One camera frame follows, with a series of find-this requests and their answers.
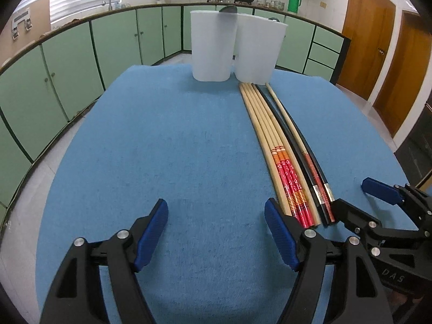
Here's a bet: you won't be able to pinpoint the black chopstick silver band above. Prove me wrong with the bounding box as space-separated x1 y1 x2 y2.
252 84 331 227

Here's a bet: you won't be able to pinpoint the silver metal spoon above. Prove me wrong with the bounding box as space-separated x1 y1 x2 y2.
219 5 237 14

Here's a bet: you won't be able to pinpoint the plain bamboo chopstick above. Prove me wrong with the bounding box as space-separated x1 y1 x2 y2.
239 83 291 216

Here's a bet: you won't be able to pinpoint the green kitchen base cabinets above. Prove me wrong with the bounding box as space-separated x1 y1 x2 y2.
0 2 352 230

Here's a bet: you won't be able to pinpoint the red patterned bamboo chopstick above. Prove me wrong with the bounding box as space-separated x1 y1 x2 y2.
245 83 312 227

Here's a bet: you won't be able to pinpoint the beige chopstick dark red end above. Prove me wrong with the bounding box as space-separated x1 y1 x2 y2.
265 83 335 226

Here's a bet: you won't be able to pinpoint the wooden door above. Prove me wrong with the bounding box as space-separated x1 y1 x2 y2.
337 0 396 100
373 11 431 137

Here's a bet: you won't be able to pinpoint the blue table cloth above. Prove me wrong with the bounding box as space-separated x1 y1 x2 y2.
35 63 421 324

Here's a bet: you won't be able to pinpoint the right white plastic container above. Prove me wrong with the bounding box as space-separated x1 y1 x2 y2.
234 13 288 85

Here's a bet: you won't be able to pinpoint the white plastic container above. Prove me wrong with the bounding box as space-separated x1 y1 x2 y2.
234 13 288 85
190 10 238 82

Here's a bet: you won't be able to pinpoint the green thermos jug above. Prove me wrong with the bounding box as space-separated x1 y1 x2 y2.
287 0 302 15

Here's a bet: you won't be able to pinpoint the left white plastic container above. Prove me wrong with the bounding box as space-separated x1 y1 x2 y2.
190 10 238 82

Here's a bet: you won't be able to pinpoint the glass jars on counter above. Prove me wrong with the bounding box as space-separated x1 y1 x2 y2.
256 0 285 11

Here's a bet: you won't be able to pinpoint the cardboard panel with device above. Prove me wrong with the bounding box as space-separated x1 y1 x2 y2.
1 0 51 66

